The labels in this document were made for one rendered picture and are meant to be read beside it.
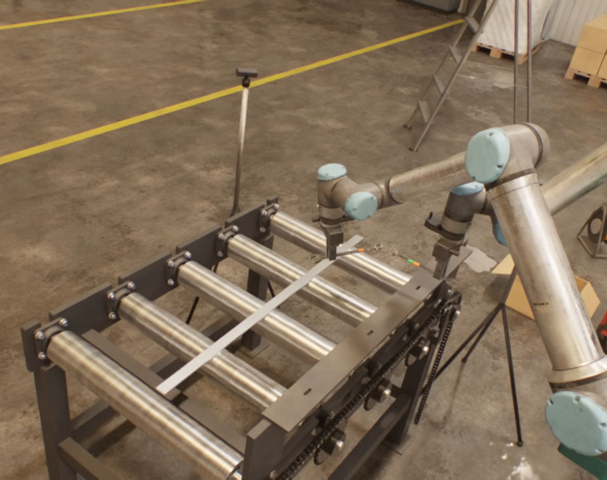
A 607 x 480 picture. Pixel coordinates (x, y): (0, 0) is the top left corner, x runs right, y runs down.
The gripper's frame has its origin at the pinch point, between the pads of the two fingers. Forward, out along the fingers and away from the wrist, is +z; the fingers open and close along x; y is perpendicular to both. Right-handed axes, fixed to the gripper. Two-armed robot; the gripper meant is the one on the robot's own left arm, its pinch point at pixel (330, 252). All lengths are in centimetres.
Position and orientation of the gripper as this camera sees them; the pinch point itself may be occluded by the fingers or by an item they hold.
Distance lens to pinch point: 217.3
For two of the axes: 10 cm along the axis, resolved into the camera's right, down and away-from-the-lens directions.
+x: 2.6, 6.1, -7.5
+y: -9.7, 1.7, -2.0
